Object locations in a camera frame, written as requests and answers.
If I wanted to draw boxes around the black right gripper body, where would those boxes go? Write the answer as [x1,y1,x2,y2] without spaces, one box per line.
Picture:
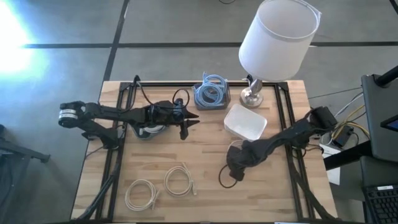
[226,139,259,182]

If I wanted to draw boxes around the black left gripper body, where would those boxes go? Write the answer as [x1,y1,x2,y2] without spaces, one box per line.
[152,98,190,127]

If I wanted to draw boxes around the white HDMI cable coil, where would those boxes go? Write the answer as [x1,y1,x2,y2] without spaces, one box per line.
[141,124,165,134]

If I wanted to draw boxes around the blue HDMI cable coil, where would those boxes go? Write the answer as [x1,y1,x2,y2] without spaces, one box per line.
[201,72,228,94]
[195,81,228,108]

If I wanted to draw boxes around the beige HDMI cable coil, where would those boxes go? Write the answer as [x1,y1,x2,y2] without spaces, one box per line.
[124,179,160,212]
[164,162,198,197]

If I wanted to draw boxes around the clear plastic container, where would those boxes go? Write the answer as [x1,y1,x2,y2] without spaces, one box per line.
[132,123,167,140]

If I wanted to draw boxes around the white plastic container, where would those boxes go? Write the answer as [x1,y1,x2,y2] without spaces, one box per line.
[223,103,268,141]

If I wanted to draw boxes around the white paper sheet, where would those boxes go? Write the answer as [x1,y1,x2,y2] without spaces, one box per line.
[319,143,342,186]

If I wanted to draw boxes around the black power adapter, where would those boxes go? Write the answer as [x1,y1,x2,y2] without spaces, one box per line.
[331,125,354,147]

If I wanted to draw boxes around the black desk beam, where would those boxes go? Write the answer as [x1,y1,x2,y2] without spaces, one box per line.
[323,140,374,170]

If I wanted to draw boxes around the white shade table lamp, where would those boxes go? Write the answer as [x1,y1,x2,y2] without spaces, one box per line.
[238,0,323,109]

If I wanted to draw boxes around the black computer monitor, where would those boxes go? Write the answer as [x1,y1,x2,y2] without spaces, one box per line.
[360,73,398,163]

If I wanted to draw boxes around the black keyboard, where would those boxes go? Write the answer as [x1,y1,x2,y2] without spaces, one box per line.
[362,184,398,224]

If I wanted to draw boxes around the black metal stand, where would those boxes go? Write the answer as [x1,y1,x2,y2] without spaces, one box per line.
[0,124,51,224]

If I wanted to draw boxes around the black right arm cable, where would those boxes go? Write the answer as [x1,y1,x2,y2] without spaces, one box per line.
[218,164,239,189]

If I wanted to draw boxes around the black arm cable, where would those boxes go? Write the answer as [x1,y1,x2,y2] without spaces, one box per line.
[132,74,191,110]
[218,164,239,189]

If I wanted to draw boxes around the black aluminium table frame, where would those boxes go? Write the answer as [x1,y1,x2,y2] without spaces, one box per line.
[73,80,340,223]

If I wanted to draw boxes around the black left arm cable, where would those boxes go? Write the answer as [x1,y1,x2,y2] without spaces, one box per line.
[132,74,191,110]

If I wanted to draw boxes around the yellow cable bundle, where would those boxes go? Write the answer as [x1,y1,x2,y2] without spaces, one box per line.
[331,104,371,141]

